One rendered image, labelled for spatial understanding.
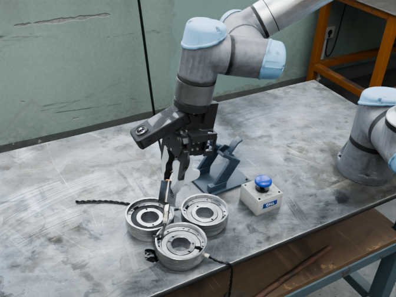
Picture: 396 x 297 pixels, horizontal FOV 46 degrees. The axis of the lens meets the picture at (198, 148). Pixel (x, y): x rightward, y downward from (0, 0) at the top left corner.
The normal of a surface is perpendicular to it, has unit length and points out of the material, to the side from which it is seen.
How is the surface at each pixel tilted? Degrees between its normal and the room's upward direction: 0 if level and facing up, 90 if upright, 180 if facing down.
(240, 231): 0
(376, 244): 0
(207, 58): 88
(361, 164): 72
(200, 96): 90
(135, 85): 90
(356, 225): 0
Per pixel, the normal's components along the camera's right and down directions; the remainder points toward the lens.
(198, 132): 0.17, -0.85
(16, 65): 0.50, 0.50
